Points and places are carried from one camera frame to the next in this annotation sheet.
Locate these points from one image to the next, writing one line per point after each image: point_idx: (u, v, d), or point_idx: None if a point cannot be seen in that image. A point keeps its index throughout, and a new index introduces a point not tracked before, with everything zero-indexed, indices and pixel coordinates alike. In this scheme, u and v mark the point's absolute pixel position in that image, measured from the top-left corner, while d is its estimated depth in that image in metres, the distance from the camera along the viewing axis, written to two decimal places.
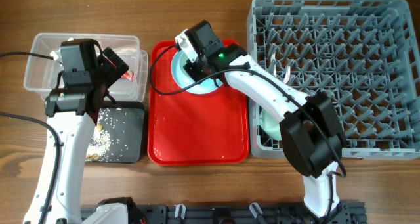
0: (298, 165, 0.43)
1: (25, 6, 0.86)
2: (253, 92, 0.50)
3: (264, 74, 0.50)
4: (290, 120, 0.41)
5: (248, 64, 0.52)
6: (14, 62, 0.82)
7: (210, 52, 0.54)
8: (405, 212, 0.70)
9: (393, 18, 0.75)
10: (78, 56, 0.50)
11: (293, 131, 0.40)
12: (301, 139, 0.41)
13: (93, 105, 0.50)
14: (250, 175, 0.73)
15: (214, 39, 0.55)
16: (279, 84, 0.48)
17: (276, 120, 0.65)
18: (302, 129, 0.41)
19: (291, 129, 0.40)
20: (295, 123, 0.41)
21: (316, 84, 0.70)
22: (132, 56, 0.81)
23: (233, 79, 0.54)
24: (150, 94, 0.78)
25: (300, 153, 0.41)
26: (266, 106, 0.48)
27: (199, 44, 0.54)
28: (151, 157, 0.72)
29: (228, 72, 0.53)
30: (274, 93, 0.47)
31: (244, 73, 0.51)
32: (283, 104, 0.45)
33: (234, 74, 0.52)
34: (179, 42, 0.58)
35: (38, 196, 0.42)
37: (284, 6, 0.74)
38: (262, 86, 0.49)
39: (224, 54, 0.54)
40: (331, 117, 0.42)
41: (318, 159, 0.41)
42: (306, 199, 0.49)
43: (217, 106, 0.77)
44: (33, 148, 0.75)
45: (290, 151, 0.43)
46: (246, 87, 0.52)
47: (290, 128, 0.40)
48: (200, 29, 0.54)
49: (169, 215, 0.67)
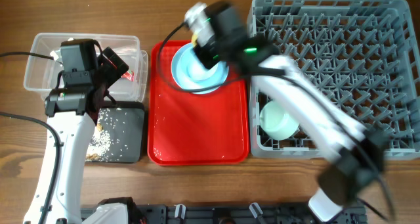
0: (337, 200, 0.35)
1: (25, 6, 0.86)
2: (286, 106, 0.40)
3: (308, 87, 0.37)
4: (342, 154, 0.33)
5: (286, 69, 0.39)
6: (14, 62, 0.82)
7: (233, 43, 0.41)
8: (406, 212, 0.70)
9: (393, 17, 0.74)
10: (78, 56, 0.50)
11: (344, 169, 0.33)
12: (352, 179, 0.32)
13: (93, 105, 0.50)
14: (250, 175, 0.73)
15: (239, 27, 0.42)
16: (330, 105, 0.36)
17: (276, 120, 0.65)
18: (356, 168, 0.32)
19: (344, 166, 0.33)
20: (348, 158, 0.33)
21: (316, 84, 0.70)
22: (132, 56, 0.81)
23: (266, 87, 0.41)
24: (150, 94, 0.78)
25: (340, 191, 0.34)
26: (304, 127, 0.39)
27: (220, 30, 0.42)
28: (151, 157, 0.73)
29: (260, 76, 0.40)
30: (323, 117, 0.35)
31: (283, 81, 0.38)
32: (333, 133, 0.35)
33: (269, 80, 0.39)
34: (193, 22, 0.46)
35: (38, 196, 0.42)
37: (284, 6, 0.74)
38: (307, 104, 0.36)
39: (257, 48, 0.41)
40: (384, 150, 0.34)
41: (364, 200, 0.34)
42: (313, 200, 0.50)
43: (217, 106, 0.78)
44: (33, 148, 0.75)
45: (331, 187, 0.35)
46: (283, 100, 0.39)
47: (341, 165, 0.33)
48: (223, 12, 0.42)
49: (169, 215, 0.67)
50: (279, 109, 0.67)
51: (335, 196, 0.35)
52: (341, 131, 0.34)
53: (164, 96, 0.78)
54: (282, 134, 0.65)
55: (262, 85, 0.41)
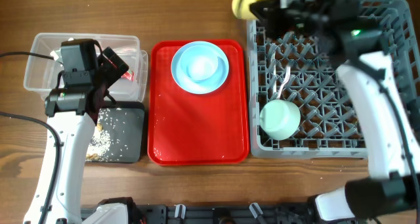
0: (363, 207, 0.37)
1: (25, 6, 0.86)
2: (360, 106, 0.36)
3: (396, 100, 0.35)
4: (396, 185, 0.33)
5: (384, 70, 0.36)
6: (14, 62, 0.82)
7: (341, 16, 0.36)
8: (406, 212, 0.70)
9: (393, 17, 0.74)
10: (78, 56, 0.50)
11: (388, 194, 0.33)
12: (390, 203, 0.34)
13: (93, 105, 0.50)
14: (250, 175, 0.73)
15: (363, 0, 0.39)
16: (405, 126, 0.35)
17: (276, 120, 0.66)
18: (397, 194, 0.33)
19: (388, 191, 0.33)
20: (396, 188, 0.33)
21: (316, 84, 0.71)
22: (132, 56, 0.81)
23: (349, 80, 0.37)
24: (150, 94, 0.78)
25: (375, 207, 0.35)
26: (367, 131, 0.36)
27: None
28: (151, 157, 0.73)
29: (351, 67, 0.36)
30: (396, 135, 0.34)
31: (371, 85, 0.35)
32: (396, 156, 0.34)
33: (361, 77, 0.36)
34: None
35: (38, 196, 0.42)
37: None
38: (386, 119, 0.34)
39: (360, 30, 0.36)
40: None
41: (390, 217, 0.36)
42: (319, 198, 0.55)
43: (217, 107, 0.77)
44: (33, 148, 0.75)
45: (367, 198, 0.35)
46: (361, 100, 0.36)
47: (388, 188, 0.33)
48: None
49: (169, 215, 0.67)
50: (279, 111, 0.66)
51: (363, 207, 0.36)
52: (402, 157, 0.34)
53: (164, 96, 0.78)
54: (282, 134, 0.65)
55: (346, 73, 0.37)
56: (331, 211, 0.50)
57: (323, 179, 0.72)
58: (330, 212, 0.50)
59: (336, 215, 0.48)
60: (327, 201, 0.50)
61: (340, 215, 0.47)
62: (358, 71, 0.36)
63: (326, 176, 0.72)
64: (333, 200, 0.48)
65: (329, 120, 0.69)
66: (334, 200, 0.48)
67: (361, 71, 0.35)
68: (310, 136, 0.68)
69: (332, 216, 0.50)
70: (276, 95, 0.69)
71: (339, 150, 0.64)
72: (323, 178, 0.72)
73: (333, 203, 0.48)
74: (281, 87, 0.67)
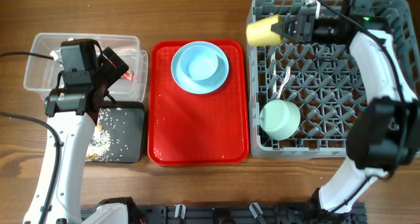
0: (356, 142, 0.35)
1: (25, 6, 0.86)
2: (363, 62, 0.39)
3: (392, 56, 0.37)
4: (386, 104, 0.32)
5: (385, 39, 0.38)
6: (14, 62, 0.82)
7: (355, 14, 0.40)
8: (405, 211, 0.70)
9: (393, 17, 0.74)
10: (78, 56, 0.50)
11: (378, 112, 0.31)
12: (378, 124, 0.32)
13: (93, 105, 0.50)
14: (250, 175, 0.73)
15: (369, 5, 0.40)
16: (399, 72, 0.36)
17: (275, 121, 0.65)
18: (391, 115, 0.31)
19: (380, 108, 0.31)
20: (390, 108, 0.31)
21: (316, 84, 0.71)
22: (132, 56, 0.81)
23: (356, 45, 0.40)
24: (150, 94, 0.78)
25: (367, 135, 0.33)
26: (368, 85, 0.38)
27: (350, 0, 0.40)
28: (151, 157, 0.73)
29: (360, 34, 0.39)
30: (388, 75, 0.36)
31: (373, 43, 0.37)
32: (389, 90, 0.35)
33: (365, 38, 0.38)
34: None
35: (38, 196, 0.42)
37: (284, 6, 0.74)
38: (382, 65, 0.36)
39: (368, 18, 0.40)
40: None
41: (381, 157, 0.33)
42: (323, 188, 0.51)
43: (217, 106, 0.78)
44: (33, 148, 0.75)
45: (357, 132, 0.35)
46: (364, 59, 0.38)
47: (380, 106, 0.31)
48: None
49: (169, 215, 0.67)
50: (279, 111, 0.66)
51: (355, 147, 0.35)
52: (394, 89, 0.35)
53: (164, 96, 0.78)
54: (282, 134, 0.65)
55: (355, 39, 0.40)
56: (331, 195, 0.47)
57: (323, 179, 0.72)
58: (331, 197, 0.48)
59: (338, 198, 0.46)
60: (329, 186, 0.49)
61: (342, 194, 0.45)
62: (363, 33, 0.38)
63: (326, 176, 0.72)
64: (335, 180, 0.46)
65: (329, 120, 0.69)
66: (335, 180, 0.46)
67: (365, 33, 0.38)
68: (310, 136, 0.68)
69: (334, 201, 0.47)
70: (276, 95, 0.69)
71: (339, 150, 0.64)
72: (322, 178, 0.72)
73: (335, 184, 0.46)
74: (281, 87, 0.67)
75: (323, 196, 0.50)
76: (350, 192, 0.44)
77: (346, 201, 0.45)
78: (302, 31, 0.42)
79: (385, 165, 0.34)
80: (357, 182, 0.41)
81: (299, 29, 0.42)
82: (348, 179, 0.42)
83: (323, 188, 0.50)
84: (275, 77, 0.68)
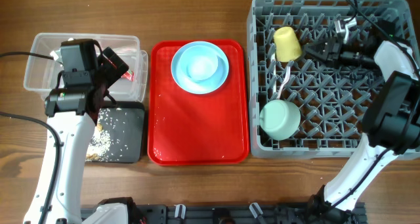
0: (370, 117, 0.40)
1: (25, 6, 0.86)
2: (388, 62, 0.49)
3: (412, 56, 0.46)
4: (402, 77, 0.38)
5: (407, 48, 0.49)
6: (14, 62, 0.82)
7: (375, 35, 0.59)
8: (405, 212, 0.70)
9: (393, 18, 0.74)
10: (78, 56, 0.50)
11: (396, 82, 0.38)
12: (393, 90, 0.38)
13: (93, 105, 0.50)
14: (250, 175, 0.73)
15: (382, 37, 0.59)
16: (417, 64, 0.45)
17: (279, 114, 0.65)
18: (405, 88, 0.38)
19: (398, 79, 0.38)
20: (407, 83, 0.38)
21: (316, 84, 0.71)
22: (132, 56, 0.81)
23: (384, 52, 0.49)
24: (150, 94, 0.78)
25: (382, 103, 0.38)
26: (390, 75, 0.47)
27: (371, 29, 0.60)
28: (151, 157, 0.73)
29: (387, 43, 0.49)
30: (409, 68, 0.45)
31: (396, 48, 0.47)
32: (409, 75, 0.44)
33: (388, 44, 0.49)
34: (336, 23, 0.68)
35: (37, 196, 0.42)
37: (283, 6, 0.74)
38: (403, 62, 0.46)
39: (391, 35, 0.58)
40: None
41: (390, 126, 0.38)
42: (328, 182, 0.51)
43: (218, 106, 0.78)
44: (33, 148, 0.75)
45: (375, 102, 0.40)
46: (388, 59, 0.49)
47: (399, 77, 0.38)
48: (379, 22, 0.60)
49: (169, 215, 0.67)
50: (281, 106, 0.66)
51: (370, 117, 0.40)
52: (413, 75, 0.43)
53: (164, 96, 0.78)
54: (283, 134, 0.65)
55: (381, 46, 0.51)
56: (337, 184, 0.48)
57: (323, 179, 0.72)
58: (336, 187, 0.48)
59: (344, 185, 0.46)
60: (336, 177, 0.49)
61: (350, 180, 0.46)
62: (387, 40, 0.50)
63: (326, 176, 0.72)
64: (344, 169, 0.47)
65: (329, 120, 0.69)
66: (344, 169, 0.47)
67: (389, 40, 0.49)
68: (310, 136, 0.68)
69: (338, 192, 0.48)
70: (276, 94, 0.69)
71: (339, 150, 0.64)
72: (322, 178, 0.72)
73: (343, 173, 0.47)
74: (281, 87, 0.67)
75: (327, 190, 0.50)
76: (359, 177, 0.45)
77: (352, 190, 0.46)
78: (331, 50, 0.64)
79: (393, 140, 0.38)
80: (369, 165, 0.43)
81: (328, 49, 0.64)
82: (359, 160, 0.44)
83: (329, 182, 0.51)
84: (275, 76, 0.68)
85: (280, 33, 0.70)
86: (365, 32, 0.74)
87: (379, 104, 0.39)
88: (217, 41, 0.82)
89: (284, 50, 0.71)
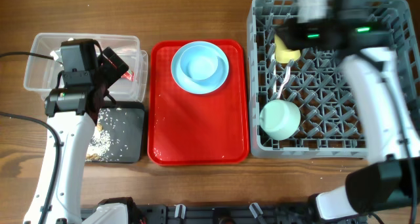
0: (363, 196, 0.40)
1: (25, 6, 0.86)
2: (361, 91, 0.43)
3: (394, 88, 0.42)
4: (389, 169, 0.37)
5: (386, 62, 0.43)
6: (14, 62, 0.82)
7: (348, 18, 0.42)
8: (405, 212, 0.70)
9: (393, 18, 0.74)
10: (78, 56, 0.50)
11: (385, 178, 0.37)
12: (384, 185, 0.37)
13: (93, 105, 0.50)
14: (250, 175, 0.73)
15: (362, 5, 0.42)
16: (402, 115, 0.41)
17: (276, 120, 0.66)
18: (392, 184, 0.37)
19: (386, 176, 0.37)
20: (396, 156, 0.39)
21: (316, 84, 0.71)
22: (132, 56, 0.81)
23: (351, 69, 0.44)
24: (150, 94, 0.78)
25: (374, 196, 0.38)
26: (367, 119, 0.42)
27: (344, 4, 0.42)
28: (151, 157, 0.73)
29: (353, 58, 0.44)
30: (393, 122, 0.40)
31: (373, 73, 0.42)
32: (393, 141, 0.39)
33: (361, 67, 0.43)
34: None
35: (38, 196, 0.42)
37: (284, 5, 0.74)
38: (384, 98, 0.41)
39: (369, 28, 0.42)
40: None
41: (385, 205, 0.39)
42: (320, 198, 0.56)
43: (217, 106, 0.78)
44: (33, 148, 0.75)
45: (366, 186, 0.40)
46: (363, 89, 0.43)
47: (385, 174, 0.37)
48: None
49: (169, 215, 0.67)
50: (279, 110, 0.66)
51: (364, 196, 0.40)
52: (399, 142, 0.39)
53: (164, 96, 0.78)
54: (283, 134, 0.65)
55: (348, 66, 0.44)
56: (332, 208, 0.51)
57: (323, 179, 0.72)
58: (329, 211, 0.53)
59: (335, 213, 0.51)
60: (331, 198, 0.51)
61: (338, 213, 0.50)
62: (358, 61, 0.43)
63: (326, 176, 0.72)
64: (333, 198, 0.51)
65: (329, 120, 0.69)
66: (333, 198, 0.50)
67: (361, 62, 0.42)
68: (310, 136, 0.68)
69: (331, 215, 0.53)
70: (276, 95, 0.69)
71: (339, 150, 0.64)
72: (322, 178, 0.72)
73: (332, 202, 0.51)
74: (281, 87, 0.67)
75: (321, 204, 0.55)
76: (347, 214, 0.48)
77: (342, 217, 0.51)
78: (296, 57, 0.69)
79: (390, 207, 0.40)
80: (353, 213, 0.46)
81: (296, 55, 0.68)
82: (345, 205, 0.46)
83: (321, 198, 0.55)
84: (275, 76, 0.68)
85: None
86: None
87: (376, 193, 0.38)
88: (217, 40, 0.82)
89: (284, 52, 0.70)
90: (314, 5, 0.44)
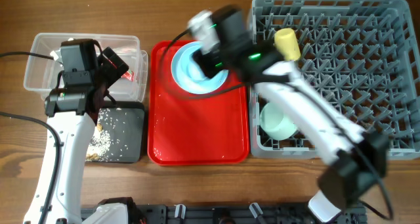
0: (338, 198, 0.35)
1: (25, 6, 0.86)
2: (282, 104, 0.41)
3: (309, 92, 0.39)
4: (342, 160, 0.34)
5: (289, 75, 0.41)
6: (14, 62, 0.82)
7: (241, 46, 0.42)
8: (405, 212, 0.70)
9: (393, 18, 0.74)
10: (78, 56, 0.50)
11: (344, 174, 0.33)
12: (348, 180, 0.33)
13: (93, 105, 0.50)
14: (250, 175, 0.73)
15: (243, 32, 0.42)
16: (329, 110, 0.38)
17: (275, 121, 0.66)
18: (356, 173, 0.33)
19: (342, 171, 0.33)
20: (343, 148, 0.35)
21: (316, 84, 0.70)
22: (132, 56, 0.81)
23: (266, 90, 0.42)
24: (150, 94, 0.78)
25: (348, 196, 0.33)
26: (307, 130, 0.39)
27: (226, 37, 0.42)
28: (151, 157, 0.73)
29: (263, 81, 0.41)
30: (322, 121, 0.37)
31: (285, 87, 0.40)
32: (331, 136, 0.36)
33: (271, 87, 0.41)
34: (195, 27, 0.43)
35: (38, 196, 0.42)
37: (284, 6, 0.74)
38: (306, 105, 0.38)
39: (260, 54, 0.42)
40: (386, 158, 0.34)
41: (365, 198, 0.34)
42: (313, 203, 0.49)
43: (217, 106, 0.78)
44: (33, 148, 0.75)
45: (335, 188, 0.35)
46: (283, 103, 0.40)
47: (342, 169, 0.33)
48: (230, 18, 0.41)
49: (169, 215, 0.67)
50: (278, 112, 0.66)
51: (339, 200, 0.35)
52: (340, 135, 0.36)
53: (164, 96, 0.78)
54: (281, 135, 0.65)
55: (261, 87, 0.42)
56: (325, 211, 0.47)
57: None
58: (325, 212, 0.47)
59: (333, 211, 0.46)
60: (317, 201, 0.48)
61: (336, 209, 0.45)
62: (266, 83, 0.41)
63: None
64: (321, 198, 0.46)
65: None
66: (322, 199, 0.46)
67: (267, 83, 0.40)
68: None
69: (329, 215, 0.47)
70: None
71: None
72: None
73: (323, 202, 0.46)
74: None
75: (315, 210, 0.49)
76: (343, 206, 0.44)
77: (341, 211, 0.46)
78: None
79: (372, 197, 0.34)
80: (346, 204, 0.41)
81: None
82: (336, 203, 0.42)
83: (313, 203, 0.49)
84: None
85: (281, 34, 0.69)
86: (365, 32, 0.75)
87: (346, 194, 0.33)
88: None
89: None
90: (207, 40, 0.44)
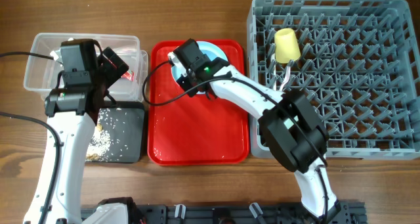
0: (284, 158, 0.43)
1: (25, 6, 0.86)
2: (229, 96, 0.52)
3: (245, 79, 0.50)
4: (268, 117, 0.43)
5: (230, 72, 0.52)
6: (14, 62, 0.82)
7: (197, 66, 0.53)
8: (405, 212, 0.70)
9: (393, 18, 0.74)
10: (78, 56, 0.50)
11: (272, 129, 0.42)
12: (277, 134, 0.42)
13: (93, 105, 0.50)
14: (250, 175, 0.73)
15: (201, 55, 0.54)
16: (257, 85, 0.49)
17: None
18: (281, 125, 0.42)
19: (270, 127, 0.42)
20: (268, 109, 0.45)
21: (316, 84, 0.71)
22: (132, 56, 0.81)
23: (216, 89, 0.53)
24: (150, 94, 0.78)
25: (281, 146, 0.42)
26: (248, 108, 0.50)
27: (186, 60, 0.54)
28: (151, 157, 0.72)
29: (212, 82, 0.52)
30: (253, 94, 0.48)
31: (226, 81, 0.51)
32: (261, 102, 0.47)
33: (218, 85, 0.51)
34: (171, 57, 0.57)
35: (38, 196, 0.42)
37: (284, 6, 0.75)
38: (241, 89, 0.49)
39: (209, 67, 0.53)
40: (308, 112, 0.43)
41: (301, 152, 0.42)
42: (304, 200, 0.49)
43: (217, 106, 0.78)
44: (33, 148, 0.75)
45: (276, 146, 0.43)
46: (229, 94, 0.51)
47: (269, 125, 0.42)
48: (187, 46, 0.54)
49: (169, 215, 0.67)
50: None
51: (284, 159, 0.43)
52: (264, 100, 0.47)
53: (164, 96, 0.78)
54: None
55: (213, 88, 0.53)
56: (312, 201, 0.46)
57: None
58: (314, 203, 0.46)
59: (318, 197, 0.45)
60: (304, 194, 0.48)
61: (317, 192, 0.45)
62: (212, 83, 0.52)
63: None
64: (304, 188, 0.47)
65: (329, 120, 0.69)
66: (304, 188, 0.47)
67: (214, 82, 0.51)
68: None
69: (319, 204, 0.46)
70: None
71: (339, 150, 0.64)
72: None
73: (306, 191, 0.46)
74: (282, 87, 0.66)
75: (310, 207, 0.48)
76: (321, 186, 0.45)
77: (326, 195, 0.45)
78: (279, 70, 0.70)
79: (308, 151, 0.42)
80: (317, 176, 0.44)
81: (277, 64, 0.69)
82: (307, 179, 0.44)
83: (304, 201, 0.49)
84: (275, 76, 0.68)
85: (281, 34, 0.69)
86: (365, 31, 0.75)
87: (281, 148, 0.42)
88: (217, 40, 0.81)
89: (283, 52, 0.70)
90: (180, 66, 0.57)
